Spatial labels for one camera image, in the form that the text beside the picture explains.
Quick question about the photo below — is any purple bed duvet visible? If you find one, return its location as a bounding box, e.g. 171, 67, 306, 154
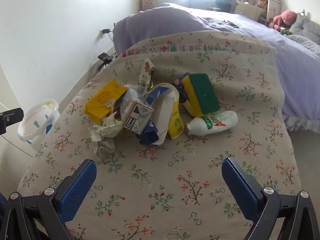
113, 3, 319, 133

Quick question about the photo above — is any yellow green sponge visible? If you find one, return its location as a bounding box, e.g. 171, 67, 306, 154
182, 73, 220, 118

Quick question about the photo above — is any pink plush toy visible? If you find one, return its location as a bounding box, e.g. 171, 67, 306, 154
270, 10, 298, 31

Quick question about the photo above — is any black tripod device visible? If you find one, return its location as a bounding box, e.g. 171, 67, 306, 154
96, 53, 117, 73

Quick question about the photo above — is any yellow snack bag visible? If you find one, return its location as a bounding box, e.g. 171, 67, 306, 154
83, 79, 128, 125

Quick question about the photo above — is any light blue milk carton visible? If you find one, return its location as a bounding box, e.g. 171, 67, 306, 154
120, 88, 154, 135

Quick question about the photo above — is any grey cushion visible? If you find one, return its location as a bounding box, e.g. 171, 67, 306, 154
286, 14, 320, 56

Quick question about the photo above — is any yellow paper cup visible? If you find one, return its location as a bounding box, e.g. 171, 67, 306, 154
168, 87, 184, 140

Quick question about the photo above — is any white nut snack wrapper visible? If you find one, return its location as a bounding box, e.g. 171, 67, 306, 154
138, 58, 155, 94

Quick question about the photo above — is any torn blue white carton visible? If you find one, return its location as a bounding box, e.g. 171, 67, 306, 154
138, 83, 178, 145

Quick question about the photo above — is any pink white bedside stool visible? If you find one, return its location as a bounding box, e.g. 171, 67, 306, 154
139, 0, 156, 11

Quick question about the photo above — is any white cartoon trash bin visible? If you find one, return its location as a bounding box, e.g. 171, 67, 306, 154
17, 99, 60, 151

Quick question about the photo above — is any white green plastic bottle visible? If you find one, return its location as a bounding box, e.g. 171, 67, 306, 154
187, 111, 239, 137

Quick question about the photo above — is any white tissue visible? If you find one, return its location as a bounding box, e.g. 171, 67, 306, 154
88, 112, 123, 159

